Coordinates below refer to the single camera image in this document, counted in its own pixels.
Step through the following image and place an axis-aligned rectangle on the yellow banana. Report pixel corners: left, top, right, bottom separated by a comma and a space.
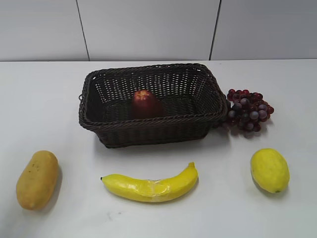
101, 162, 199, 203

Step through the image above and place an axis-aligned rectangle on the black wicker basket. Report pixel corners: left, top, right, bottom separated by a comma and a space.
79, 63, 228, 148

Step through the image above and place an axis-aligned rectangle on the yellow mango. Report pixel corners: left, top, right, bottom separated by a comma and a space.
16, 150, 59, 210

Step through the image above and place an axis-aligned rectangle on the red apple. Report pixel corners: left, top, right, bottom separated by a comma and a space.
131, 90, 165, 119

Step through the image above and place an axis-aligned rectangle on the dark red grape bunch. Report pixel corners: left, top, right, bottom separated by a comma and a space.
226, 89, 274, 132

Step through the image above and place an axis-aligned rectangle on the yellow lemon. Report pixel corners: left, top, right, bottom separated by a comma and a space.
250, 148, 290, 193

